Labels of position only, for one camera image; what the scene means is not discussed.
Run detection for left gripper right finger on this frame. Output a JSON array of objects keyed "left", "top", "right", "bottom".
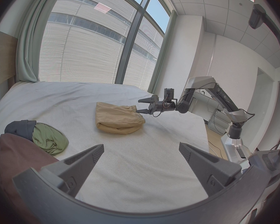
[{"left": 179, "top": 142, "right": 242, "bottom": 196}]

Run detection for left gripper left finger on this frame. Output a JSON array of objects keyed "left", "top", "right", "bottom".
[{"left": 41, "top": 144, "right": 105, "bottom": 198}]

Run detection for tan shorts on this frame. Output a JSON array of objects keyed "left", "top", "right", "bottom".
[{"left": 95, "top": 102, "right": 146, "bottom": 135}]

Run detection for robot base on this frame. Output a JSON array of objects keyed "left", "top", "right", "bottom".
[{"left": 220, "top": 134, "right": 280, "bottom": 219}]

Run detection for green garment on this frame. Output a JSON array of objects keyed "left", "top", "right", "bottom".
[{"left": 32, "top": 123, "right": 69, "bottom": 155}]

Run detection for grey-green curtain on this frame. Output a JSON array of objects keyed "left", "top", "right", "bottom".
[
  {"left": 150, "top": 11, "right": 178, "bottom": 93},
  {"left": 15, "top": 0, "right": 68, "bottom": 82}
]

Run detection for bed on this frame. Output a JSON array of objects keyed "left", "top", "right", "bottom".
[{"left": 0, "top": 30, "right": 210, "bottom": 213}]

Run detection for brown garment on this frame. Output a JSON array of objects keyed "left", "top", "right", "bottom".
[{"left": 0, "top": 133, "right": 60, "bottom": 219}]

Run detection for dark blue garment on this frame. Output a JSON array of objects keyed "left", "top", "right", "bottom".
[{"left": 5, "top": 120, "right": 37, "bottom": 141}]

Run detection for window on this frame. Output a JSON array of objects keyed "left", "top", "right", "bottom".
[{"left": 37, "top": 0, "right": 172, "bottom": 90}]

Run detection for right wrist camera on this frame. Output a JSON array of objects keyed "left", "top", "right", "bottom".
[{"left": 164, "top": 88, "right": 178, "bottom": 102}]

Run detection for black cable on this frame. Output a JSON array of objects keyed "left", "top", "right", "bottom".
[{"left": 241, "top": 110, "right": 256, "bottom": 121}]

